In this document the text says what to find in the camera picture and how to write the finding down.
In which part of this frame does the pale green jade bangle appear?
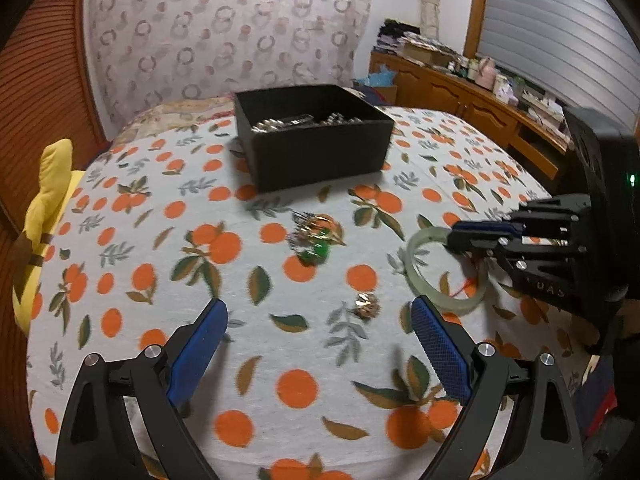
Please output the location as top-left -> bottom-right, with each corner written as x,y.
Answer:
406,227 -> 494,316

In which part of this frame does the stack of silver bracelets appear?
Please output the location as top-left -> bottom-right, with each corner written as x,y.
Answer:
250,113 -> 362,134

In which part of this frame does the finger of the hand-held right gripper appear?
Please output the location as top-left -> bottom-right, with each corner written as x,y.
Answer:
446,236 -> 531,261
451,220 -> 526,239

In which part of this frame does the pink bottle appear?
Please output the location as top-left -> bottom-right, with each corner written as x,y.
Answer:
475,57 -> 496,89

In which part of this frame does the cardboard box with patterned cloth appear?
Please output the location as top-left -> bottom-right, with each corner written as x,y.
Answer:
400,32 -> 464,69

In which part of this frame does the black cardboard box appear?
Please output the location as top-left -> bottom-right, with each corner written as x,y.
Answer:
233,84 -> 395,194

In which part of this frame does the floral blanket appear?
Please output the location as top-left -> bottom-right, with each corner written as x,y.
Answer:
107,95 -> 241,137

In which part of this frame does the wooden window frame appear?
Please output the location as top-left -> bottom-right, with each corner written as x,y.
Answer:
462,0 -> 491,59

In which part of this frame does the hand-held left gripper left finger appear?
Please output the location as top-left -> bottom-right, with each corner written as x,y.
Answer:
54,297 -> 229,480

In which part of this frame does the wooden cabinet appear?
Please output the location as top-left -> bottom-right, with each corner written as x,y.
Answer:
370,50 -> 574,182

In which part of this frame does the stack of folded clothes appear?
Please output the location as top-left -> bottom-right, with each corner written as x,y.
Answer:
376,19 -> 422,56

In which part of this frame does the circle print curtain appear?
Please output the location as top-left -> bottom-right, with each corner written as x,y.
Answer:
85,0 -> 374,136

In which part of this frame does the grey window blind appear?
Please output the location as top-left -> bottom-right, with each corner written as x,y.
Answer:
472,0 -> 640,132

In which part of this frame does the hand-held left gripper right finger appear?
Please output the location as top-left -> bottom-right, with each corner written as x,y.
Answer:
410,295 -> 586,480

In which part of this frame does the blue plastic bag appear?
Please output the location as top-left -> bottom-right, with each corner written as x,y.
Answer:
357,67 -> 399,90

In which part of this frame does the white tissue box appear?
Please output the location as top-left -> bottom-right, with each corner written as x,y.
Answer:
492,76 -> 519,106

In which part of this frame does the yellow plush toy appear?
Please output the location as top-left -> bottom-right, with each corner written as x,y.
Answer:
12,139 -> 87,334

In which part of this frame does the wooden louvred wardrobe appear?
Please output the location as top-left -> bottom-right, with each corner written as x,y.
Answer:
0,0 -> 109,480

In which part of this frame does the green pendant charm cluster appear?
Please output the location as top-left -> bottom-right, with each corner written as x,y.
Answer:
287,212 -> 347,267

